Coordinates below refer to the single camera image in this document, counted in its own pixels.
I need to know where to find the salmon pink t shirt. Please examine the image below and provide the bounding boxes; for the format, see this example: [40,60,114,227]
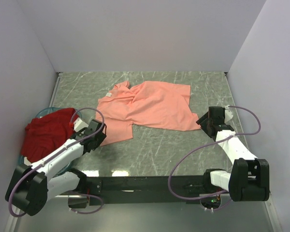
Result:
[96,81,201,146]

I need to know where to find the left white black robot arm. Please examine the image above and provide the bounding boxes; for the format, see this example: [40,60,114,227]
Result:
[5,119,106,218]

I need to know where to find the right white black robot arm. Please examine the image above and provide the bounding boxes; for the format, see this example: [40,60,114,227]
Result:
[197,106,270,202]

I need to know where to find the teal plastic laundry basket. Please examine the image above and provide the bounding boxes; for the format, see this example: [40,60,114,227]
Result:
[18,106,84,177]

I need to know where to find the red t shirt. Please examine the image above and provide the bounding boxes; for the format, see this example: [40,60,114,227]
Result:
[20,108,78,162]

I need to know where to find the black base crossbar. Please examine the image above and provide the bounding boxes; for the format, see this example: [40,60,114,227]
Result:
[67,175,223,210]

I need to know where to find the white t shirt in basket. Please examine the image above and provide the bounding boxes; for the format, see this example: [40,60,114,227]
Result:
[23,157,31,165]

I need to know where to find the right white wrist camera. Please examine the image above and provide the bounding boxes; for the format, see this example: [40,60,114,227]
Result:
[224,105,234,124]

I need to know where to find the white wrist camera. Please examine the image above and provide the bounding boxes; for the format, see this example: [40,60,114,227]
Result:
[69,117,88,132]
[224,105,234,124]

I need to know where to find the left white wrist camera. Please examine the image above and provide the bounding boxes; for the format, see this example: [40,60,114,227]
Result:
[69,117,88,132]

